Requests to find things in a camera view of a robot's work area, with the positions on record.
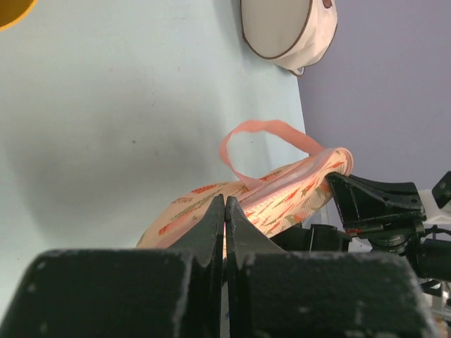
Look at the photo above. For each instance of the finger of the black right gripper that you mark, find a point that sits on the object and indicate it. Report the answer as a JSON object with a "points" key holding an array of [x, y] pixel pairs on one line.
{"points": [[363, 203]]}

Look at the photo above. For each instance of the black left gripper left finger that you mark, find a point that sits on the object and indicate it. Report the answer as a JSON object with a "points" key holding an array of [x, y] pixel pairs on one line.
{"points": [[173, 292]]}

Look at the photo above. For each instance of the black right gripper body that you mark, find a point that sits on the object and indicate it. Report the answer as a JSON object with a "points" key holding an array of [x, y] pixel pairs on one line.
{"points": [[428, 256]]}

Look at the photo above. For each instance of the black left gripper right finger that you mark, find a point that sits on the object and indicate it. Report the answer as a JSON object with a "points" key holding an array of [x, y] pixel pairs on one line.
{"points": [[274, 293]]}

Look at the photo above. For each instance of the pink tulip mesh laundry bag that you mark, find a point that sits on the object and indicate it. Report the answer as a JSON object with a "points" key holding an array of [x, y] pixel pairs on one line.
{"points": [[284, 197]]}

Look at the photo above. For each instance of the beige fabric storage bag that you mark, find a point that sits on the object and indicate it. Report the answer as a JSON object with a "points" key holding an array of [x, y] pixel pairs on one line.
{"points": [[292, 34]]}

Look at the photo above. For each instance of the yellow plastic basket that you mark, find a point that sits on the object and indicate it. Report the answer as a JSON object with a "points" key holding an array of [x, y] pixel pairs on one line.
{"points": [[13, 11]]}

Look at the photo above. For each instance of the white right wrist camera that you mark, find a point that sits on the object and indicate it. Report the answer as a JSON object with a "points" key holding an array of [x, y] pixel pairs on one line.
{"points": [[436, 202]]}

